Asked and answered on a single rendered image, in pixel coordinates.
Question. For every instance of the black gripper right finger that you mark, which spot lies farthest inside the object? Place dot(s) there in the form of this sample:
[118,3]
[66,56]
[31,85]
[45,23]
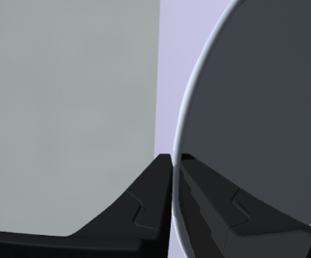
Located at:
[220,220]

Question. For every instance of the white round plate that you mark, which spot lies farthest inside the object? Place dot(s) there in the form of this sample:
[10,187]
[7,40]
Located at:
[250,108]

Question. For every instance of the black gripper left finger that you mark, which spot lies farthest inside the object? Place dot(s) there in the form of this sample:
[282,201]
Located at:
[136,225]

